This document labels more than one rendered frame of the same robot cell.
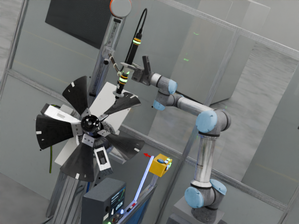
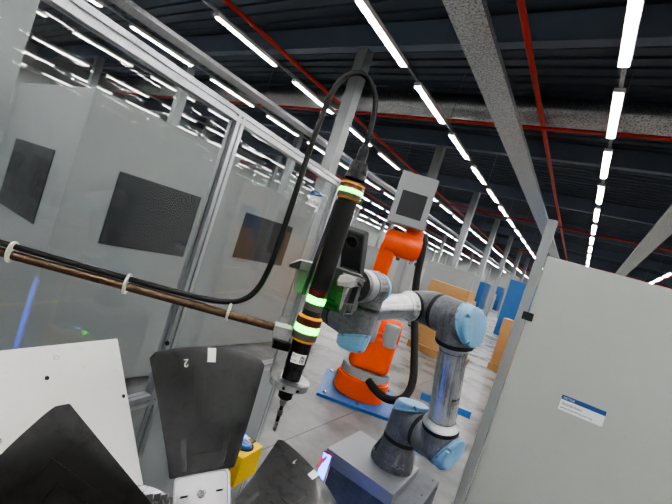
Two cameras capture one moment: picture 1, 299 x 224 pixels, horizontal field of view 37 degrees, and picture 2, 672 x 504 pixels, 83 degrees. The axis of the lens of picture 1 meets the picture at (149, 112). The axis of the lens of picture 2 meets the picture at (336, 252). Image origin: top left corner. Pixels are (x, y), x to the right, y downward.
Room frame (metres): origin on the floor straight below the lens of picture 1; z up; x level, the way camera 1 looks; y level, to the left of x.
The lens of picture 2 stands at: (2.52, 0.86, 1.72)
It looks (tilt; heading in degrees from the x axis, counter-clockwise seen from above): 1 degrees down; 281
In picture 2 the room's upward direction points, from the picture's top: 18 degrees clockwise
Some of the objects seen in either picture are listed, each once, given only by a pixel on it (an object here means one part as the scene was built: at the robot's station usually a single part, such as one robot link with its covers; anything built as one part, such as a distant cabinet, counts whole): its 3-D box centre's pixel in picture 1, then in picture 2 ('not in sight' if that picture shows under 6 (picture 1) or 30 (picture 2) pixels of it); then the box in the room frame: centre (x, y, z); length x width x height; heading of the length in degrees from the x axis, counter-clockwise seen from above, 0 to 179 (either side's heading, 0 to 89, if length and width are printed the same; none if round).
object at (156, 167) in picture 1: (160, 166); (227, 454); (2.84, -0.20, 1.02); 0.16 x 0.10 x 0.11; 166
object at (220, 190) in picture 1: (213, 192); (408, 419); (2.35, -0.51, 1.20); 0.13 x 0.12 x 0.14; 139
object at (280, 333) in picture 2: (120, 87); (291, 356); (2.66, 0.22, 1.50); 0.09 x 0.07 x 0.10; 21
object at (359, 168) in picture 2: (128, 64); (324, 273); (2.65, 0.22, 1.66); 0.04 x 0.04 x 0.46
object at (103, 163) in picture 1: (103, 161); not in sight; (2.66, 0.16, 0.98); 0.20 x 0.16 x 0.20; 166
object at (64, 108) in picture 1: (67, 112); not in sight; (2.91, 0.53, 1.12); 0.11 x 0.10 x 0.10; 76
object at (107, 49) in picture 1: (108, 52); not in sight; (3.23, 0.44, 1.55); 0.10 x 0.07 x 0.08; 21
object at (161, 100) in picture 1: (163, 100); (353, 324); (2.60, -0.05, 1.54); 0.11 x 0.08 x 0.11; 139
